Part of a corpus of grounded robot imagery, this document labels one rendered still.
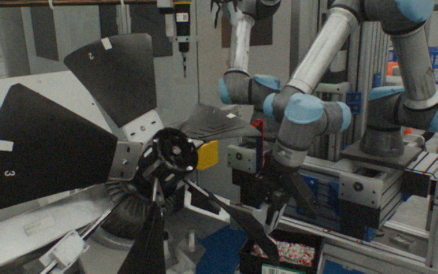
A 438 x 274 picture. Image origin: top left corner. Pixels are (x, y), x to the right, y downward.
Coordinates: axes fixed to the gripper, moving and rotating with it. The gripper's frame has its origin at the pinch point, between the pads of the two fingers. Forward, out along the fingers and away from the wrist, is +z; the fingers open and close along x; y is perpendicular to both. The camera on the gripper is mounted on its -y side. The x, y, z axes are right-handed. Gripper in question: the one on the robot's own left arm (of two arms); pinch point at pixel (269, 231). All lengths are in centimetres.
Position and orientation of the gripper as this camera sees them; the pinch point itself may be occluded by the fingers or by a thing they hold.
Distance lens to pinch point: 101.4
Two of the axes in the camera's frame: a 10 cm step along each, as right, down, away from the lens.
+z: -2.2, 8.8, 4.2
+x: -6.0, 2.2, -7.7
